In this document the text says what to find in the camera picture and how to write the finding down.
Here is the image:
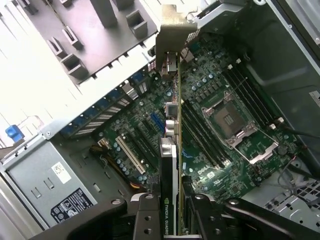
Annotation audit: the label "green motherboard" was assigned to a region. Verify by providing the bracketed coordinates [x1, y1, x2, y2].
[92, 32, 306, 201]

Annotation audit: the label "white expansion slot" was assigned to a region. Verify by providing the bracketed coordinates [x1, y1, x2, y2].
[115, 136, 146, 175]

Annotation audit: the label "metal socket cover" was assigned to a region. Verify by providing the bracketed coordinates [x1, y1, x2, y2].
[226, 123, 280, 166]

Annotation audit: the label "perforated metal drive cage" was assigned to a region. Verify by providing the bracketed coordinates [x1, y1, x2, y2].
[241, 172, 320, 227]

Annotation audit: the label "CPU socket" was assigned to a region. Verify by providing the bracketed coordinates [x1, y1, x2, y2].
[201, 92, 256, 145]

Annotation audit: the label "grey power supply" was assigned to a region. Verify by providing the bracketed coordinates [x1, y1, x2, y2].
[0, 139, 131, 231]

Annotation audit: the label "RAM slot black clips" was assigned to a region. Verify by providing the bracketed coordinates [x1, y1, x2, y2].
[231, 61, 280, 127]
[223, 67, 272, 133]

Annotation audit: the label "RAM slot white clips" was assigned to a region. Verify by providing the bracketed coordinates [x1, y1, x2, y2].
[226, 63, 276, 130]
[234, 57, 285, 124]

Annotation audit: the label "thin locking lever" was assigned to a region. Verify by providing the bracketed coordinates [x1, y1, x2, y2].
[223, 77, 249, 96]

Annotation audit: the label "blue case latch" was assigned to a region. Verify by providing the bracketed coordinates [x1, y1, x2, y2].
[4, 126, 26, 141]

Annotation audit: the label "black open PC case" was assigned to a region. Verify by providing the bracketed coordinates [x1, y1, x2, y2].
[0, 0, 320, 240]

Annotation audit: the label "grey parts rack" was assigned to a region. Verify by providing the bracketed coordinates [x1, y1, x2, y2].
[14, 0, 161, 85]

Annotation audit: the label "yellow black power cable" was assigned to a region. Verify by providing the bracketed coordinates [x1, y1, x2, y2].
[90, 138, 119, 176]

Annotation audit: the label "black wire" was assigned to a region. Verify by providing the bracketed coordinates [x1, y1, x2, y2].
[281, 124, 320, 138]

